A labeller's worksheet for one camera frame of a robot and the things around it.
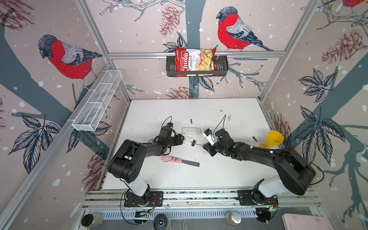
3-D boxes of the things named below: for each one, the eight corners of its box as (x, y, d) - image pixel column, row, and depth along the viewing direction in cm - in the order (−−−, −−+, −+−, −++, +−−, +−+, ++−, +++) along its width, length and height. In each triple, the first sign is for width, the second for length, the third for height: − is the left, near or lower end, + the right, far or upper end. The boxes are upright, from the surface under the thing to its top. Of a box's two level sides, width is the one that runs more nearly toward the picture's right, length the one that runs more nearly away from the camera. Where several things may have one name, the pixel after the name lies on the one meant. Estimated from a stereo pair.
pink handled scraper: (162, 161, 89) (161, 159, 87) (163, 156, 91) (162, 155, 89) (199, 166, 87) (199, 164, 84) (199, 161, 89) (199, 160, 86)
